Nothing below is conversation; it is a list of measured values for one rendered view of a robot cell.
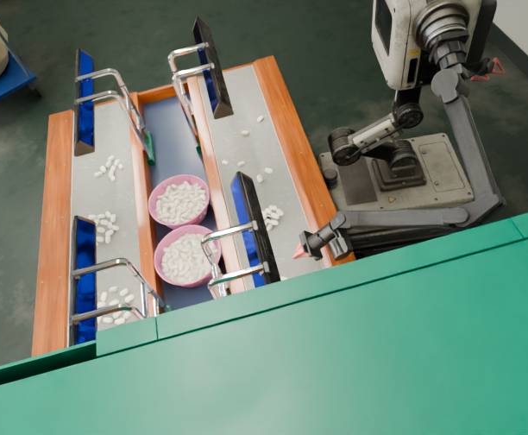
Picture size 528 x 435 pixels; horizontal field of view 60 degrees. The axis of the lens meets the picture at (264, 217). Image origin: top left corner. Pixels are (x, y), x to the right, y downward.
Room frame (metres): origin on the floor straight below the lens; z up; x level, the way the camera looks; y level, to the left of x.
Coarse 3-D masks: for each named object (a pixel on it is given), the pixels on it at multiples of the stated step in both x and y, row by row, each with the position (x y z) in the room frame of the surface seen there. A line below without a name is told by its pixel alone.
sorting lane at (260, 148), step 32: (256, 96) 1.80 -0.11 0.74; (224, 128) 1.63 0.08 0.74; (256, 128) 1.58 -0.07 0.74; (224, 160) 1.43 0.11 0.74; (256, 160) 1.38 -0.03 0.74; (224, 192) 1.24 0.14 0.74; (256, 192) 1.20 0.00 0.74; (288, 192) 1.16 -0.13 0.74; (288, 224) 1.00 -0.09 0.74; (288, 256) 0.86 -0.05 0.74
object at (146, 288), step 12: (96, 264) 0.79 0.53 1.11; (108, 264) 0.77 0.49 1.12; (120, 264) 0.77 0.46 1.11; (132, 264) 0.77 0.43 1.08; (72, 276) 0.77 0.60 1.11; (144, 288) 0.75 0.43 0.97; (144, 300) 0.70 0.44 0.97; (156, 300) 0.76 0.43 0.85; (84, 312) 0.63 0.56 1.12; (96, 312) 0.62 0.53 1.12; (108, 312) 0.61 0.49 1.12; (132, 312) 0.61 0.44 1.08; (144, 312) 0.66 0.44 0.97; (156, 312) 0.71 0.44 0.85
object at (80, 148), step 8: (80, 48) 1.97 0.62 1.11; (80, 56) 1.91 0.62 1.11; (88, 56) 1.95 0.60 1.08; (80, 64) 1.85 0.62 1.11; (88, 64) 1.89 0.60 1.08; (80, 72) 1.79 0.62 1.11; (88, 72) 1.82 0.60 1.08; (88, 80) 1.77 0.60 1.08; (80, 88) 1.68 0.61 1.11; (88, 88) 1.71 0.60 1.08; (80, 96) 1.63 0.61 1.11; (80, 104) 1.57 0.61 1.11; (88, 104) 1.60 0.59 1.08; (80, 112) 1.53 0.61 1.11; (88, 112) 1.55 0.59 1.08; (80, 120) 1.48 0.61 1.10; (88, 120) 1.51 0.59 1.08; (80, 128) 1.43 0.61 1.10; (88, 128) 1.46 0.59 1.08; (80, 136) 1.39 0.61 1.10; (88, 136) 1.41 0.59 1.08; (80, 144) 1.35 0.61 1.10; (88, 144) 1.36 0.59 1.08; (80, 152) 1.35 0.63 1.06; (88, 152) 1.35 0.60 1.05
